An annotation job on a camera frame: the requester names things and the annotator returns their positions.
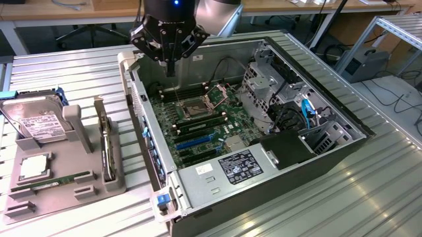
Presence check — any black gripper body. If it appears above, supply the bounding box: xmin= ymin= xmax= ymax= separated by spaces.
xmin=142 ymin=0 xmax=198 ymax=33

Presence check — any green GPU graphics card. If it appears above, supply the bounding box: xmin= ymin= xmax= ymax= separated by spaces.
xmin=93 ymin=95 xmax=118 ymax=184

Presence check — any black office chair base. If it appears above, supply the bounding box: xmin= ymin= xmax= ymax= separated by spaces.
xmin=53 ymin=23 xmax=129 ymax=49
xmin=252 ymin=14 xmax=301 ymax=26

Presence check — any brown box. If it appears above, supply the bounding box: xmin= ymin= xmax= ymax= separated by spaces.
xmin=93 ymin=0 xmax=142 ymax=12

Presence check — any black RAM slot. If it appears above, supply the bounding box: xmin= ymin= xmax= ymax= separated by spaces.
xmin=172 ymin=115 xmax=225 ymax=130
xmin=160 ymin=89 xmax=206 ymax=100
xmin=158 ymin=86 xmax=205 ymax=97
xmin=161 ymin=92 xmax=208 ymax=103
xmin=158 ymin=83 xmax=204 ymax=94
xmin=170 ymin=112 xmax=224 ymax=127

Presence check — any thin metal locking lever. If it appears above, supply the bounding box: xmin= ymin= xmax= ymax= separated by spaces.
xmin=170 ymin=82 xmax=182 ymax=107

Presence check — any metal socket cover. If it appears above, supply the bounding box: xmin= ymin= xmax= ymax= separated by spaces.
xmin=204 ymin=83 xmax=228 ymax=110

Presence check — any silver disk bay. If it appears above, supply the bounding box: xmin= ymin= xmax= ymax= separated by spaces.
xmin=297 ymin=119 xmax=359 ymax=155
xmin=242 ymin=60 xmax=288 ymax=100

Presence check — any CPU socket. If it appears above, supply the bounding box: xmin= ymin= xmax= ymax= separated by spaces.
xmin=177 ymin=98 xmax=206 ymax=119

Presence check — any green motherboard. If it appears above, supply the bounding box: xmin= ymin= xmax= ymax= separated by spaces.
xmin=148 ymin=82 xmax=264 ymax=169

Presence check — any green RAM stick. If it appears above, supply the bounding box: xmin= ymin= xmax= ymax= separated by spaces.
xmin=176 ymin=118 xmax=228 ymax=136
xmin=9 ymin=171 xmax=91 ymax=193

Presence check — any long black expansion slot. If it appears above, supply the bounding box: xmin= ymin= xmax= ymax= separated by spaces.
xmin=181 ymin=153 xmax=220 ymax=166
xmin=173 ymin=133 xmax=212 ymax=145

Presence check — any black stand pole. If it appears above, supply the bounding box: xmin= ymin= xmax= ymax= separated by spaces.
xmin=308 ymin=0 xmax=349 ymax=54

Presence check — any blue expansion slot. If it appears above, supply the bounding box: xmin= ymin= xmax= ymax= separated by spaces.
xmin=174 ymin=138 xmax=214 ymax=151

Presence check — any silver chipset heatsink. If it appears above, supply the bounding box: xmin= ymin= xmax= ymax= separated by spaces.
xmin=225 ymin=137 xmax=248 ymax=152

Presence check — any silver hard disk drive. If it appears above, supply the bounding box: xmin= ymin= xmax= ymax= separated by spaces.
xmin=0 ymin=95 xmax=73 ymax=144

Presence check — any black plastic shroud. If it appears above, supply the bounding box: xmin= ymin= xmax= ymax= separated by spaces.
xmin=249 ymin=130 xmax=317 ymax=171

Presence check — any grey control box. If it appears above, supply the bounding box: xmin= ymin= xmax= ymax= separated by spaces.
xmin=335 ymin=49 xmax=391 ymax=83

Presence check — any silver power supply unit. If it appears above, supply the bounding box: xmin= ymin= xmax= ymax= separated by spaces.
xmin=170 ymin=143 xmax=280 ymax=210

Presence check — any grey plastic parts rack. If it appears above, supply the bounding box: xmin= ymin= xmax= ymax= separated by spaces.
xmin=3 ymin=105 xmax=128 ymax=225

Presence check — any silver CPU chip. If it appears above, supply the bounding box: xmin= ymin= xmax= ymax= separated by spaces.
xmin=18 ymin=157 xmax=49 ymax=180

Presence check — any aluminium slat side table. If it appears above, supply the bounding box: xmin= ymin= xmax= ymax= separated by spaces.
xmin=341 ymin=13 xmax=422 ymax=82

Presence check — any blue case release latch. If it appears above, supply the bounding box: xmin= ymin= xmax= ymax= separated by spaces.
xmin=154 ymin=194 xmax=170 ymax=207

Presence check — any black open PC case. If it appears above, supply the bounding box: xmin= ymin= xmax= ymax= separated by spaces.
xmin=117 ymin=36 xmax=376 ymax=237

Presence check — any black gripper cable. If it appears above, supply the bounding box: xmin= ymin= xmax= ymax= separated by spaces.
xmin=133 ymin=0 xmax=145 ymax=28

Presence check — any thin black wire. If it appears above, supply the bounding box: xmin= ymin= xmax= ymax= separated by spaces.
xmin=209 ymin=56 xmax=246 ymax=86

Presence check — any light blue network cable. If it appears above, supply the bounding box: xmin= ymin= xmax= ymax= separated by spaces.
xmin=51 ymin=0 xmax=89 ymax=11

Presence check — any wooden desk white frame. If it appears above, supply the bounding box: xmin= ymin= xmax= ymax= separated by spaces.
xmin=0 ymin=0 xmax=145 ymax=56
xmin=241 ymin=0 xmax=416 ymax=49

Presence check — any black power wire bundle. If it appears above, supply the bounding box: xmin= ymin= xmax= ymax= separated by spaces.
xmin=265 ymin=101 xmax=302 ymax=131

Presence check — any blue SATA wire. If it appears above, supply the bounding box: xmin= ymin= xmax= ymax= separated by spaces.
xmin=300 ymin=98 xmax=317 ymax=131

